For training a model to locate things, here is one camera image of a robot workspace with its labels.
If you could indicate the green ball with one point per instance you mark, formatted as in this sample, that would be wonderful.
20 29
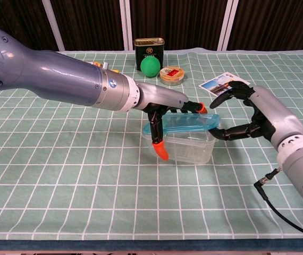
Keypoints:
149 67

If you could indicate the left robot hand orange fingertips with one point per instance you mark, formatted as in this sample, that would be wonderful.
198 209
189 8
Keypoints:
162 95

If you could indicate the clear plastic container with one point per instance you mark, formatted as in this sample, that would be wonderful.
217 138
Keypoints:
191 151

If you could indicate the yellow label tea bottle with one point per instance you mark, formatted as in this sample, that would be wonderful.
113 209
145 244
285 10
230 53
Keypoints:
98 64

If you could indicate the dark green rectangular tin can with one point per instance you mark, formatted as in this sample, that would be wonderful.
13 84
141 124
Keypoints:
149 49

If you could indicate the dark folding partition screen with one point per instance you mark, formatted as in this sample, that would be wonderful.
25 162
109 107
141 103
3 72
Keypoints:
180 21

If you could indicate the clear blue plastic tray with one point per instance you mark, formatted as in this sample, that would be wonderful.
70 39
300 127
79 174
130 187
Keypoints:
188 123

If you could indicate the green checked tablecloth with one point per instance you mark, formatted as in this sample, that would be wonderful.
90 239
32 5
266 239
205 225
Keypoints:
87 186

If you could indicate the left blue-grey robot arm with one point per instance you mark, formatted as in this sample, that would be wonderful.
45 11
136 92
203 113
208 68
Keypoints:
48 74

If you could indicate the landscape photo postcard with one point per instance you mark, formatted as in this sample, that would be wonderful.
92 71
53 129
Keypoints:
215 85

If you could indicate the round tin red label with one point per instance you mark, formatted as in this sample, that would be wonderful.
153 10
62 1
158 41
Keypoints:
172 75

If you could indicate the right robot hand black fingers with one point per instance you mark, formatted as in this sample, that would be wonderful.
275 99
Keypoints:
276 114

